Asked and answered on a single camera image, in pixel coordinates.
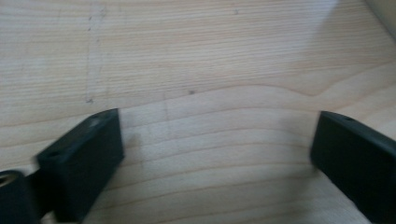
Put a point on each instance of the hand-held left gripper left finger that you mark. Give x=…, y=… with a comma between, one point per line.
x=84, y=155

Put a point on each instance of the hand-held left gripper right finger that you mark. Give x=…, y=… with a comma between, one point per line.
x=358, y=158

